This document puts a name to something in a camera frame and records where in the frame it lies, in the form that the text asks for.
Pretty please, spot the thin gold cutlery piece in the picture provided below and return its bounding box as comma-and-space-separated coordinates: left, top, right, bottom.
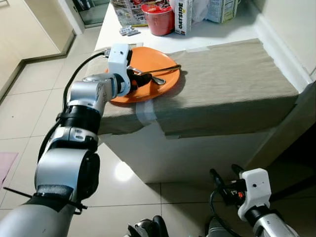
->
142, 64, 182, 76

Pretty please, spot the silver metal spoon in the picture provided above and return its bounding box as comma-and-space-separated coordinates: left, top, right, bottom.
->
129, 66, 166, 86

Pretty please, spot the orange round plate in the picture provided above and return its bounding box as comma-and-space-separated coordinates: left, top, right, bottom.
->
105, 47, 181, 104

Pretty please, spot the clear tape strip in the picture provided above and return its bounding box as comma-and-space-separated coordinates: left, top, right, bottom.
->
135, 101, 158, 127

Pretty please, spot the white table cabinet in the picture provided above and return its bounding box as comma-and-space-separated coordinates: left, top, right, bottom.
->
93, 0, 316, 184

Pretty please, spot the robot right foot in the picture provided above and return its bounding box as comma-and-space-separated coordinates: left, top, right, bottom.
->
204, 217, 234, 237

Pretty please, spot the small grey blister pack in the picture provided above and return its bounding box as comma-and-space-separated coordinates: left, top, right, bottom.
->
120, 26, 140, 37

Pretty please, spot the red plastic tub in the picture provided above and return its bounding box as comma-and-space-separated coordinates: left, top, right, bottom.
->
141, 2, 175, 37

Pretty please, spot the printed newspaper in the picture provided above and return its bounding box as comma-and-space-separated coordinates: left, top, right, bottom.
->
111, 0, 149, 28

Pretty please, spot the white Oatside carton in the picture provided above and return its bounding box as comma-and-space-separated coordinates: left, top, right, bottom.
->
173, 0, 194, 36

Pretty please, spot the khaki table cloth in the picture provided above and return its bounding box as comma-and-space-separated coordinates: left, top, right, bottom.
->
84, 39, 300, 138

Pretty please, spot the white plastic bag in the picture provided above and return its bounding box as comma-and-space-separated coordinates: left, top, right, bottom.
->
191, 0, 214, 23

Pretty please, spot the green yellow cardboard box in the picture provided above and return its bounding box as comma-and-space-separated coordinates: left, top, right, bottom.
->
206, 0, 240, 24

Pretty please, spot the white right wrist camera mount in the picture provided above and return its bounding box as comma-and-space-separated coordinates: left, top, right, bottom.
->
237, 168, 272, 221

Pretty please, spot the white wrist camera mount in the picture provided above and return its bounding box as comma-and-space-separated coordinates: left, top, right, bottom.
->
107, 43, 133, 96
237, 168, 272, 221

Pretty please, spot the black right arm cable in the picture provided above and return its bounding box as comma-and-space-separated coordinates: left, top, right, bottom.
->
209, 189, 243, 237

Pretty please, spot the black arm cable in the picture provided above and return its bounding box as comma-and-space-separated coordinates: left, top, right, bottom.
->
38, 48, 112, 163
209, 189, 243, 237

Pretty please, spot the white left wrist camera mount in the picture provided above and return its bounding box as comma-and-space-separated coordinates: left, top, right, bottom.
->
107, 43, 133, 96

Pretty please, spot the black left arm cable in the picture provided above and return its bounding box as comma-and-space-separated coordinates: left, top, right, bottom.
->
38, 48, 112, 163

